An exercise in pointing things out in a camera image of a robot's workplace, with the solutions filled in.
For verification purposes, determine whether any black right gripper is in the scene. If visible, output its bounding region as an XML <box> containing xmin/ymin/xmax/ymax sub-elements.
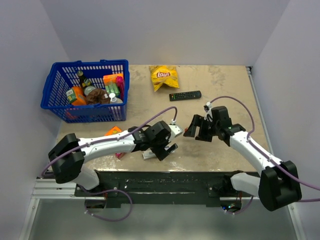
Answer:
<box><xmin>183</xmin><ymin>114</ymin><xmax>220</xmax><ymax>143</ymax></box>

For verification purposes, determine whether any white remote control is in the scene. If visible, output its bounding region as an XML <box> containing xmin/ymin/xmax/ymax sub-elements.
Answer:
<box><xmin>142</xmin><ymin>149</ymin><xmax>156</xmax><ymax>160</ymax></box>

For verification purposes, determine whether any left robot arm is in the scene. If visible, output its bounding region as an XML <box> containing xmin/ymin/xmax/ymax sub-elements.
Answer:
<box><xmin>48</xmin><ymin>120</ymin><xmax>183</xmax><ymax>196</ymax></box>

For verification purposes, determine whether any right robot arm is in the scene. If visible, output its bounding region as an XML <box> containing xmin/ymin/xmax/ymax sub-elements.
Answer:
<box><xmin>183</xmin><ymin>106</ymin><xmax>302</xmax><ymax>212</ymax></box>

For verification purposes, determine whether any black TV remote control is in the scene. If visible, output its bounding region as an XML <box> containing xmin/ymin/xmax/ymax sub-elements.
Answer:
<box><xmin>169</xmin><ymin>90</ymin><xmax>202</xmax><ymax>102</ymax></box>

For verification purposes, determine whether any yellow Lays chips bag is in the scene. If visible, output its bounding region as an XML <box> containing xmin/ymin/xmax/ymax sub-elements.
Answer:
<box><xmin>149</xmin><ymin>65</ymin><xmax>180</xmax><ymax>92</ymax></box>

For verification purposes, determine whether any pink orange candy box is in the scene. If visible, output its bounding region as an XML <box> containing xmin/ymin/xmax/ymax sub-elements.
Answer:
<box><xmin>104</xmin><ymin>125</ymin><xmax>127</xmax><ymax>160</ymax></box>

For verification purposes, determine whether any small white-capped bottle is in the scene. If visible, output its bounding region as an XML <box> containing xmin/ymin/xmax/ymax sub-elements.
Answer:
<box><xmin>108</xmin><ymin>92</ymin><xmax>123</xmax><ymax>104</ymax></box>

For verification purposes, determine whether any orange green snack box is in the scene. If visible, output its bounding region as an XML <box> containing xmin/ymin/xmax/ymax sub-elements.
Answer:
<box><xmin>103</xmin><ymin>73</ymin><xmax>125</xmax><ymax>96</ymax></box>

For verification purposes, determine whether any brown round package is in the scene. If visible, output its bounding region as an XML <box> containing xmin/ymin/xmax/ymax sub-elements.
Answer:
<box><xmin>86</xmin><ymin>88</ymin><xmax>110</xmax><ymax>105</ymax></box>

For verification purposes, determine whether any orange juice carton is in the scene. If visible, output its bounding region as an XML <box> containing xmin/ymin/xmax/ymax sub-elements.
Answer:
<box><xmin>66</xmin><ymin>86</ymin><xmax>87</xmax><ymax>106</ymax></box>

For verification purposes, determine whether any dark glass bottle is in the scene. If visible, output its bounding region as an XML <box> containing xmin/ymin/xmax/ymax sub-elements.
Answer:
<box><xmin>76</xmin><ymin>70</ymin><xmax>96</xmax><ymax>96</ymax></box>

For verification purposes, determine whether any blue plastic shopping basket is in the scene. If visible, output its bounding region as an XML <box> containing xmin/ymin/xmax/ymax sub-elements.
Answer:
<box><xmin>40</xmin><ymin>59</ymin><xmax>130</xmax><ymax>123</ymax></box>

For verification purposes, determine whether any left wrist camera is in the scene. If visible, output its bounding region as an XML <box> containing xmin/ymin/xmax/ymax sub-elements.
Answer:
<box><xmin>168</xmin><ymin>120</ymin><xmax>184</xmax><ymax>141</ymax></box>

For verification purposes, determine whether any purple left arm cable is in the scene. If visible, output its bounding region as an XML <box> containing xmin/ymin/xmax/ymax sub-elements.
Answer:
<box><xmin>40</xmin><ymin>106</ymin><xmax>179</xmax><ymax>178</ymax></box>

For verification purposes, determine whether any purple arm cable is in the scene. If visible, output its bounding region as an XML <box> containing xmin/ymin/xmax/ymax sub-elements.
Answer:
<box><xmin>208</xmin><ymin>96</ymin><xmax>320</xmax><ymax>203</ymax></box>
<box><xmin>40</xmin><ymin>106</ymin><xmax>179</xmax><ymax>178</ymax></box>

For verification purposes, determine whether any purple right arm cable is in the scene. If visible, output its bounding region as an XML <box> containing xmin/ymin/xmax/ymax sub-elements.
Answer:
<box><xmin>208</xmin><ymin>96</ymin><xmax>320</xmax><ymax>203</ymax></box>

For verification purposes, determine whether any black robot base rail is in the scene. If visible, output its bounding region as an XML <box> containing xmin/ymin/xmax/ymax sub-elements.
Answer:
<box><xmin>73</xmin><ymin>169</ymin><xmax>253</xmax><ymax>210</ymax></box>

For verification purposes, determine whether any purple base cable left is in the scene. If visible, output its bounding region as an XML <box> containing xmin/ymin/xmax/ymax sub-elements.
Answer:
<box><xmin>84</xmin><ymin>188</ymin><xmax>133</xmax><ymax>222</ymax></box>

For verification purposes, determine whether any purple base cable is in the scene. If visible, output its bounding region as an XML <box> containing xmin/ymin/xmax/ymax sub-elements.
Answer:
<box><xmin>84</xmin><ymin>188</ymin><xmax>133</xmax><ymax>222</ymax></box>
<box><xmin>223</xmin><ymin>196</ymin><xmax>254</xmax><ymax>216</ymax></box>

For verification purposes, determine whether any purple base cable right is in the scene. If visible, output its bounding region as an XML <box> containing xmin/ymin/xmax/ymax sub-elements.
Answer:
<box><xmin>223</xmin><ymin>196</ymin><xmax>254</xmax><ymax>216</ymax></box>

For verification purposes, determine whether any aluminium frame rail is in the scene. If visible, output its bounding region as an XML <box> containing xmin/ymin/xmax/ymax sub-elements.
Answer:
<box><xmin>246</xmin><ymin>66</ymin><xmax>307</xmax><ymax>240</ymax></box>

